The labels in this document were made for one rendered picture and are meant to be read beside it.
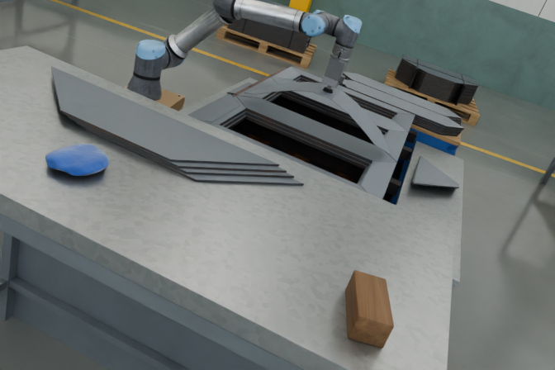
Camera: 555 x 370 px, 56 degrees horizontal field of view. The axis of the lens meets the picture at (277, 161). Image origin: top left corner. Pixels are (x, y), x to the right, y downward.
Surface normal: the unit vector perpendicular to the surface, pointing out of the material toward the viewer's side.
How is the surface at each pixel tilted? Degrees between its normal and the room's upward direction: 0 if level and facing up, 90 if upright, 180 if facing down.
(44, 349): 0
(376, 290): 0
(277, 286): 0
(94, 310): 90
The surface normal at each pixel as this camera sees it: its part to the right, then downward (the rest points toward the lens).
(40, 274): -0.33, 0.33
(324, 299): 0.29, -0.86
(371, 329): -0.08, 0.42
